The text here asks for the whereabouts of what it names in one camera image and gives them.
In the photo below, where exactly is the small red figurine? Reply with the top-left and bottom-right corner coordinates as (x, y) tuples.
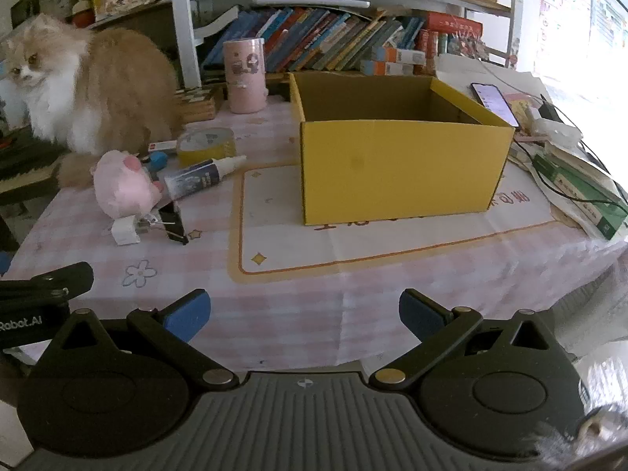
(71, 0), (96, 27)

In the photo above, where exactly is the white power adapter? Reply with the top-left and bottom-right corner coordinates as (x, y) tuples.
(532, 118), (582, 145)

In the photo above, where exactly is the pink plush paw toy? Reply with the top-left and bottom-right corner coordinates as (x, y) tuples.
(89, 150), (165, 219)

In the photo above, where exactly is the blue plastic packet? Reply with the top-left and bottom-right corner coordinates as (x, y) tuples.
(147, 152), (170, 182)

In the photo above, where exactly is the black binder clip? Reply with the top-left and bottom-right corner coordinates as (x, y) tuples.
(158, 201), (190, 246)

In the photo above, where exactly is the white charger plug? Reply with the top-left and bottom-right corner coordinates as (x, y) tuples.
(110, 215), (162, 247)

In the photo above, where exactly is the white bookshelf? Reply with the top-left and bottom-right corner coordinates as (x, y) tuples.
(167, 0), (521, 89)

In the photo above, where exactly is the white mat orange border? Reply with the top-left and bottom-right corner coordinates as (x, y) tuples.
(228, 157), (590, 285)

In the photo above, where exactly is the green book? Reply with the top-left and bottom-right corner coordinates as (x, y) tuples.
(532, 152), (628, 241)

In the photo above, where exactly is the black cable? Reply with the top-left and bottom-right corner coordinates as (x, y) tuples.
(510, 135), (628, 207)

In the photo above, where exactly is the black smartphone lit screen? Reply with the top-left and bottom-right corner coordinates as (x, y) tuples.
(471, 82), (521, 129)

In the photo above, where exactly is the wall poster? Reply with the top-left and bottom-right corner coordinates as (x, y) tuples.
(537, 0), (628, 50)

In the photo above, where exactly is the white dark spray bottle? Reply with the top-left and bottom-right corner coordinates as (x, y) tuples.
(164, 154), (247, 200)

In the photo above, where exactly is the pink printed cup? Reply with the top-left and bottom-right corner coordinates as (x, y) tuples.
(223, 38), (268, 113)

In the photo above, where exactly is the row of books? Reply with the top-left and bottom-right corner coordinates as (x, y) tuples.
(201, 6), (491, 72)

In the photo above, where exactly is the fluffy orange white cat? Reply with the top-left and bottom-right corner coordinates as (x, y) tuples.
(0, 15), (190, 190)

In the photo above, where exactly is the yellow cardboard box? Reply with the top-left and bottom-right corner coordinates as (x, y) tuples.
(288, 71), (516, 226)

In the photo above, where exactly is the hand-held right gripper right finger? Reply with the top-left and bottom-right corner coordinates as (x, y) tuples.
(370, 288), (572, 388)

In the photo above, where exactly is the orange white carton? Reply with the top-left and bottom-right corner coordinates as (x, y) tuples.
(360, 60), (415, 77)
(371, 47), (427, 64)

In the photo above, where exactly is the yellow tape roll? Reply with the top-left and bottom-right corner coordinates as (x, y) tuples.
(175, 128), (237, 168)

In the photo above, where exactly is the pile of white papers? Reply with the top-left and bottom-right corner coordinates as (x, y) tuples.
(434, 54), (628, 236)

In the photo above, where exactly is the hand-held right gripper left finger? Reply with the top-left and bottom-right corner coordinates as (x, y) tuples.
(46, 289), (241, 388)

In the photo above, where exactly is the wooden chess board box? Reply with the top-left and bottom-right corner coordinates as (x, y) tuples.
(174, 86), (217, 123)

